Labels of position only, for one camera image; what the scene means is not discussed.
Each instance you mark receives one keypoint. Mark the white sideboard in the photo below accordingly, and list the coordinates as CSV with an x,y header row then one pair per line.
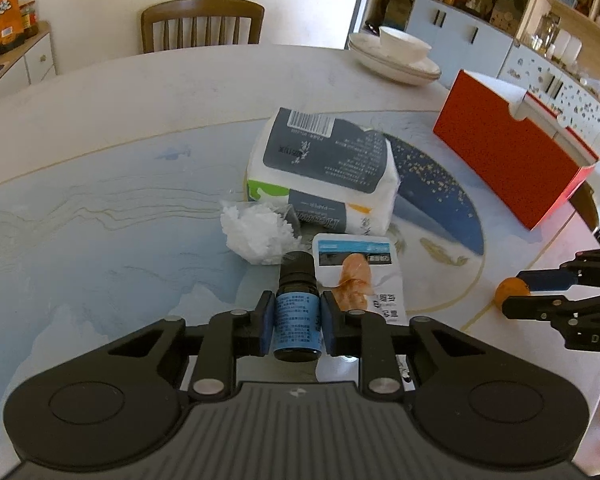
x,y
35,57

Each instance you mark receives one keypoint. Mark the tall clear glass jar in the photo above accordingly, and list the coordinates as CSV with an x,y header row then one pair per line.
x,y
543,32

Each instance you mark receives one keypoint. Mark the dark blue round placemat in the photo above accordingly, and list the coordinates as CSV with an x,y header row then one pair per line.
x,y
440,200

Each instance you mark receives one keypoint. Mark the white bowl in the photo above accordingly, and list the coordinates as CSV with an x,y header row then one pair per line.
x,y
405,45

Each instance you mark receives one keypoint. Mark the small orange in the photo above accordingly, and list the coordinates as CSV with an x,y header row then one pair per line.
x,y
510,290

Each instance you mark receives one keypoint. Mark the white marble desktop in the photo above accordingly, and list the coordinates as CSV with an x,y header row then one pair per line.
x,y
130,90

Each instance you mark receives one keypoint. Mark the dark bottle with blue label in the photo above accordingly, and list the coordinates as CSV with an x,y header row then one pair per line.
x,y
297,320

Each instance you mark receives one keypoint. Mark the red cardboard box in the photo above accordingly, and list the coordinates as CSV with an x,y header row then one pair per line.
x,y
505,160

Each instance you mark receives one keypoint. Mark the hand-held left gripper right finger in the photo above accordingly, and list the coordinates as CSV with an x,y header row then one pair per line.
x,y
328,322

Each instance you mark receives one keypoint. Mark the white tissue pack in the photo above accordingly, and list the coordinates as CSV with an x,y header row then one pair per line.
x,y
325,160

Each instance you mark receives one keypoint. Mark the white chicken foot snack packet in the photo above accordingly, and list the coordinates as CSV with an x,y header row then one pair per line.
x,y
350,247

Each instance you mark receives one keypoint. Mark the white plastic containers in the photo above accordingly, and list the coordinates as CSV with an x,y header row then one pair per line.
x,y
569,46

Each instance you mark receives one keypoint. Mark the sauce jar with red lid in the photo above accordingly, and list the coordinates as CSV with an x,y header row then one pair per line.
x,y
28,20

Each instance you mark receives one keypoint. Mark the cardboard box in cabinet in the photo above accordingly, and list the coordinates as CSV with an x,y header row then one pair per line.
x,y
396,15

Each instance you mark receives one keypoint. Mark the crumpled white tissue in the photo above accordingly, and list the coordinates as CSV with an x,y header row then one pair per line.
x,y
257,235

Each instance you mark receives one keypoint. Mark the stack of white dishes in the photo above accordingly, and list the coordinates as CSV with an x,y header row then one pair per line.
x,y
365,50

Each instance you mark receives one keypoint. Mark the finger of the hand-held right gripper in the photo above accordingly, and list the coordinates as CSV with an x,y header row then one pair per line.
x,y
535,307
545,280

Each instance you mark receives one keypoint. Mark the white deep plate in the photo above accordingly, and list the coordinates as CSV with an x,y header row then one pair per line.
x,y
405,81

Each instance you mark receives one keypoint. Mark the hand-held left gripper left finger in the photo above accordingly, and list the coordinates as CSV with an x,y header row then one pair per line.
x,y
266,322

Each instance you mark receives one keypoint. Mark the white wall cabinet unit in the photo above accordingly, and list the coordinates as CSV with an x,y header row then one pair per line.
x,y
480,35

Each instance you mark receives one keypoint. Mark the small wooden box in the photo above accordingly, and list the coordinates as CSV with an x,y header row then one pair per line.
x,y
502,19

